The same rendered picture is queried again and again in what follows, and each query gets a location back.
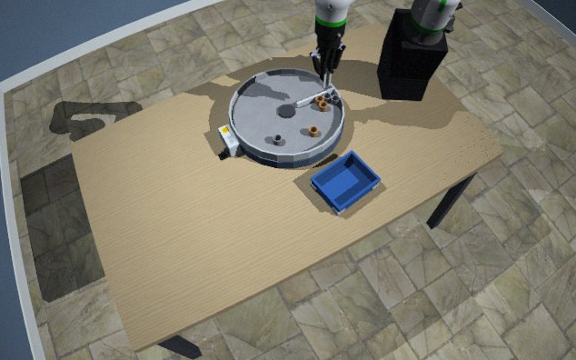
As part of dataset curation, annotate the blue open tray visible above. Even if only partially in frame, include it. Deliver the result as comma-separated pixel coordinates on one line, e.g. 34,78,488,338
310,150,381,216

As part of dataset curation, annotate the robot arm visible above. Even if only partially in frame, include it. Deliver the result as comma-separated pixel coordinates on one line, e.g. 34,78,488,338
314,0,462,47

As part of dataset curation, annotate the grey round turning table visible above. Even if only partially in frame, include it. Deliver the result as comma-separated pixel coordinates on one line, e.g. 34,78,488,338
218,68,344,169

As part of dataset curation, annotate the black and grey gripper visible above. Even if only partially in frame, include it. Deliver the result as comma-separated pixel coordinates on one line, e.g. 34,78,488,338
309,36,346,88

